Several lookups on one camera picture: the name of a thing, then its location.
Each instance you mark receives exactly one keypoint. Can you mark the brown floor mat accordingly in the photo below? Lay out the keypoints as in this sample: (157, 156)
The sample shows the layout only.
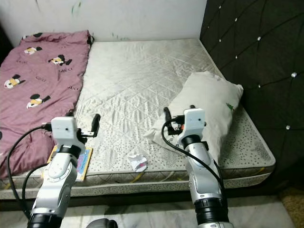
(292, 199)

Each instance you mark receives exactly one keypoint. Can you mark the white quilted mattress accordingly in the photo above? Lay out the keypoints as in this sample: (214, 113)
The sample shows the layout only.
(133, 80)

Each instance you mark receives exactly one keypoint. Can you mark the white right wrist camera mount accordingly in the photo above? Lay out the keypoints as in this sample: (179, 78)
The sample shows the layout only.
(194, 119)

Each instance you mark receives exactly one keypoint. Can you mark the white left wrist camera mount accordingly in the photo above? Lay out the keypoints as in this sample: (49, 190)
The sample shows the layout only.
(64, 129)

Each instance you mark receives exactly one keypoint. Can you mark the pink cartoon print blanket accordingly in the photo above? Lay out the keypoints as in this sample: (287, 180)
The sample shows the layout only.
(33, 71)

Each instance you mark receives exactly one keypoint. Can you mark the colourful children's book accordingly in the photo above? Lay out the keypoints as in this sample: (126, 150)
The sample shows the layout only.
(84, 164)

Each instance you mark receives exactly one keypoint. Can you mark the grey left robot leg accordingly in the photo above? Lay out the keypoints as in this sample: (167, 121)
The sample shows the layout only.
(102, 223)

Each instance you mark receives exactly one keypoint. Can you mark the black tufted headboard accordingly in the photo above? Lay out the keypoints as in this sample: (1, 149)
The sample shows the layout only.
(251, 47)

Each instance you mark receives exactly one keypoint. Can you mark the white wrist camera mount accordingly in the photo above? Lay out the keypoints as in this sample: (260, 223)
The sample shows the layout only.
(194, 119)
(64, 129)

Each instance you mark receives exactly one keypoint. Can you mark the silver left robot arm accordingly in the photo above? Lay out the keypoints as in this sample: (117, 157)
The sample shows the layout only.
(54, 190)

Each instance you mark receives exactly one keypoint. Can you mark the white paper wrapper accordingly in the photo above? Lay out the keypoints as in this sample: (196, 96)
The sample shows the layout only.
(137, 163)

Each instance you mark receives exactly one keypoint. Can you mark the beige pillow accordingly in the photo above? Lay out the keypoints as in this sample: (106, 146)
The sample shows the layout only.
(209, 92)

